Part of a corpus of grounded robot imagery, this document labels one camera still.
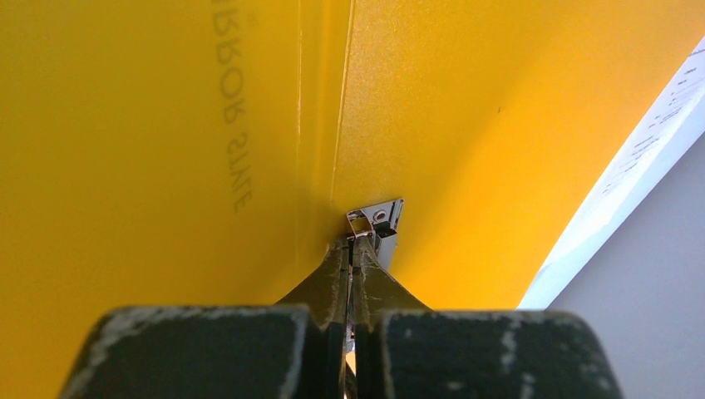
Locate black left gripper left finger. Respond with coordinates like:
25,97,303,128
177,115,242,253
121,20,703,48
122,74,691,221
60,239,349,398

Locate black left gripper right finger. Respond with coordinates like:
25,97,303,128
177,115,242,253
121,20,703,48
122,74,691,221
352,237,623,398

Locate metal folder clip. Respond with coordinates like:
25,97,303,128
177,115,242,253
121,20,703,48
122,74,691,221
346,198,404,272

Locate yellow plastic folder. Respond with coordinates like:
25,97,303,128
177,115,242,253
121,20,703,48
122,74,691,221
1,1,704,398

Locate white printed paper sheets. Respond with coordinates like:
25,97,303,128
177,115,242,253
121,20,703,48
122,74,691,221
517,42,704,310

